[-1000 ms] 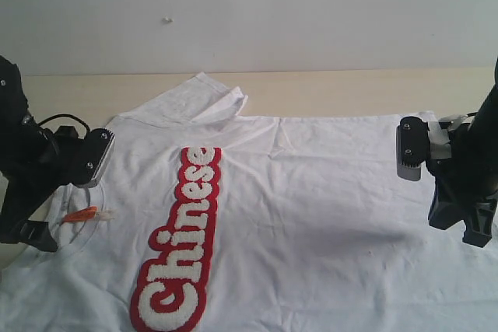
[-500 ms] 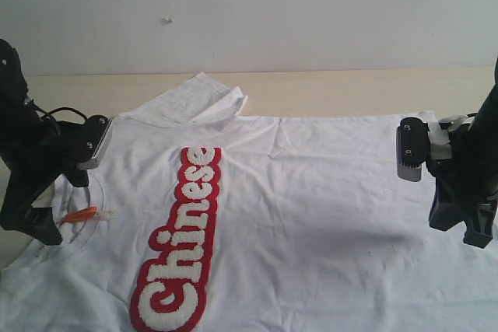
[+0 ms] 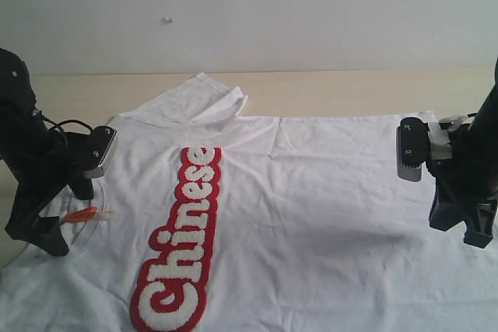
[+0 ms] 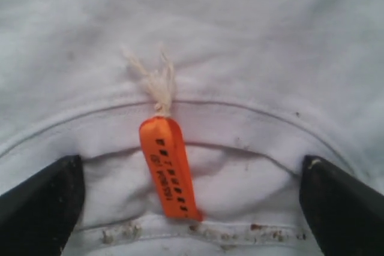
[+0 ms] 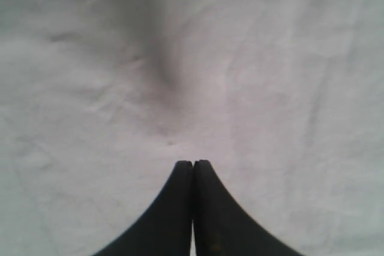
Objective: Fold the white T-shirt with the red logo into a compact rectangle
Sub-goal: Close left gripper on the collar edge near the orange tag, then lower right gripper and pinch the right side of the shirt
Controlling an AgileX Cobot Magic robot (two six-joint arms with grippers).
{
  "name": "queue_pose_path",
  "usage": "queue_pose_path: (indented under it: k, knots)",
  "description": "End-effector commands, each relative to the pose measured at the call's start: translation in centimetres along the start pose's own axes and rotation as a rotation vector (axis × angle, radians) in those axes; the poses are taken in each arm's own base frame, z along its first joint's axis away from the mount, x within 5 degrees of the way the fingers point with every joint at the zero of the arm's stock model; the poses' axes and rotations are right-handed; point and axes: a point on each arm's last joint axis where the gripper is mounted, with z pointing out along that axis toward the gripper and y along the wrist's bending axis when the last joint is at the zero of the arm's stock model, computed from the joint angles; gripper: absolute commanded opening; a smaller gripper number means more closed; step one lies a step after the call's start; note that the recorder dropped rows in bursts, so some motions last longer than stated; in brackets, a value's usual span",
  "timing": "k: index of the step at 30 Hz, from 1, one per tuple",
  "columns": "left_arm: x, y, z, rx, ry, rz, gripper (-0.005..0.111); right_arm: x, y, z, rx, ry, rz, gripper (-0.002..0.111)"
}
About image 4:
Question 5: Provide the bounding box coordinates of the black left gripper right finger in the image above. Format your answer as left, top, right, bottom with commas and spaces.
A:
299, 155, 383, 255

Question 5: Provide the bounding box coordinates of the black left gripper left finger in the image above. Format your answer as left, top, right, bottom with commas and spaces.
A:
1, 155, 86, 256

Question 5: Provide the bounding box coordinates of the white t-shirt red lettering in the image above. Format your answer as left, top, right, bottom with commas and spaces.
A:
1, 0, 383, 255

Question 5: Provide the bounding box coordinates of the orange fabric tag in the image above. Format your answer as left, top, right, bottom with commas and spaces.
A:
122, 49, 203, 222

